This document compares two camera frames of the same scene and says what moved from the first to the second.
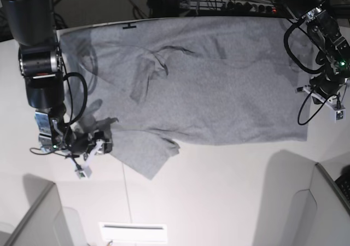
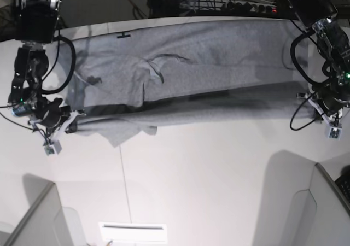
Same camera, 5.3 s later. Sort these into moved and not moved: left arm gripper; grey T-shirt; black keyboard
Moved: left arm gripper; grey T-shirt
Not moved: black keyboard
